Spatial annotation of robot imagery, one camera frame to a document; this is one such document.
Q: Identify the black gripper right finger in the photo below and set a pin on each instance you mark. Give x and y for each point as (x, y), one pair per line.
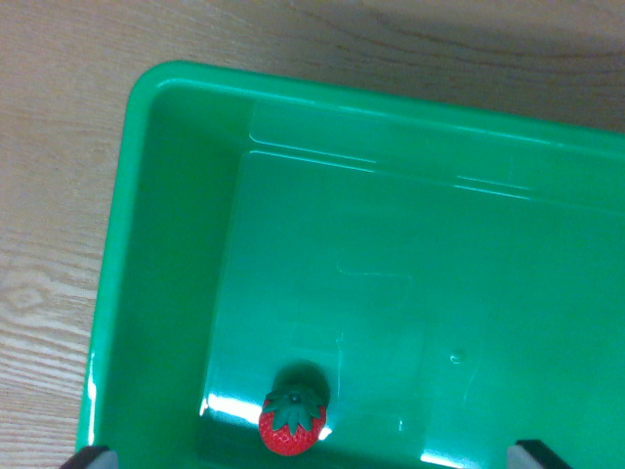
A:
(537, 455)

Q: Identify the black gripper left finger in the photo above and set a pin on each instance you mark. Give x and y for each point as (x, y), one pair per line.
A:
(92, 457)

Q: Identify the red toy strawberry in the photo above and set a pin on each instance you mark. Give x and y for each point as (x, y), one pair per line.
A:
(292, 430)

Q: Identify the green plastic bin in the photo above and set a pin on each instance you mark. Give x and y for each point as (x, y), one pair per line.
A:
(390, 268)

